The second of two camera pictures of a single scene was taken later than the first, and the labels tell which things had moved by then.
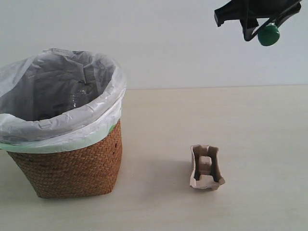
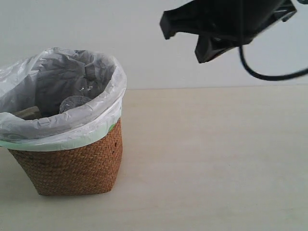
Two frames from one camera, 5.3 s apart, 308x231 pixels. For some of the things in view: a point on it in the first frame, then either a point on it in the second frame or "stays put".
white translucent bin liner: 57,96 stays put
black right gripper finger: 257,14 to 207,47
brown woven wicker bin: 94,170 stays put
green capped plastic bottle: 269,35 to 72,101
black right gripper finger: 233,10 to 185,19
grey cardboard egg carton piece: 206,173 to 31,113
